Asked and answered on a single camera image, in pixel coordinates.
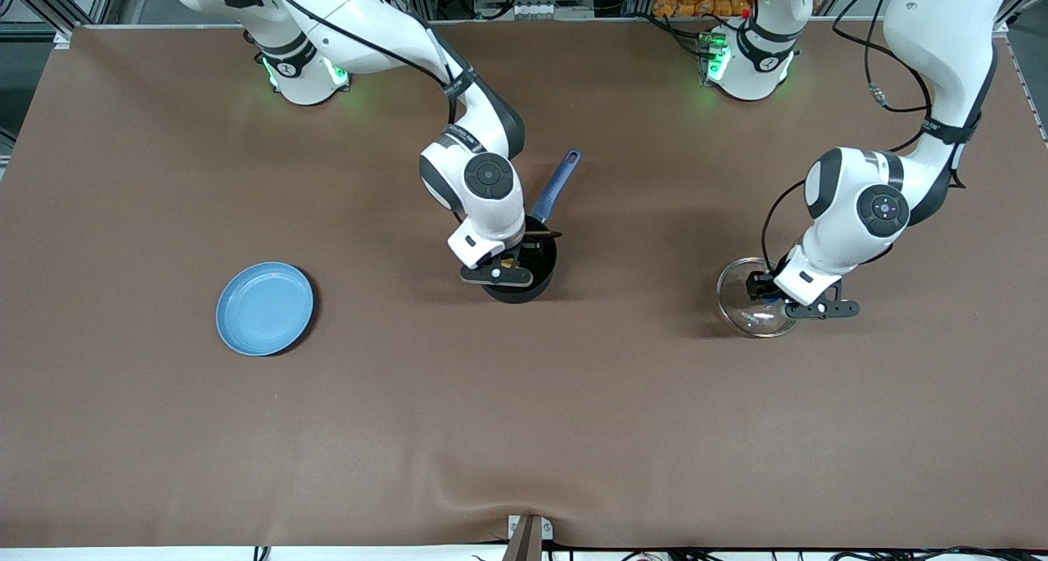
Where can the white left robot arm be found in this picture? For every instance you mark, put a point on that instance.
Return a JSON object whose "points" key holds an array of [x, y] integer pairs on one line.
{"points": [[941, 20]]}

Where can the white power strip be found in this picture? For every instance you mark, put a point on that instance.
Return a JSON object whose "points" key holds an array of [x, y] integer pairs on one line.
{"points": [[540, 9]]}

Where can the glass lid with blue knob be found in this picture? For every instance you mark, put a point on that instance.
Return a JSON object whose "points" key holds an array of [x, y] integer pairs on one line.
{"points": [[741, 315]]}

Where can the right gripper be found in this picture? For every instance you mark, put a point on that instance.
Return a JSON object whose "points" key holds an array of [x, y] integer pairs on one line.
{"points": [[526, 253]]}

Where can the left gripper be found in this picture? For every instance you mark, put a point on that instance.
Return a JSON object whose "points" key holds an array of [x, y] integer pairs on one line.
{"points": [[761, 285]]}

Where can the blue round plate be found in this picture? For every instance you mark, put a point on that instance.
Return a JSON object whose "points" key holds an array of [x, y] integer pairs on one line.
{"points": [[264, 309]]}

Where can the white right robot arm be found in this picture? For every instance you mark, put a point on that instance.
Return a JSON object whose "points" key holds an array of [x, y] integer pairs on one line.
{"points": [[360, 20]]}

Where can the brown table mat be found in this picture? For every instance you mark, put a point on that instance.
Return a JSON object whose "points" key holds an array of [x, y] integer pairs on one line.
{"points": [[524, 422]]}

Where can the metal table clamp bracket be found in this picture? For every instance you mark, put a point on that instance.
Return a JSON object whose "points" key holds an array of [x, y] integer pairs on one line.
{"points": [[524, 540]]}

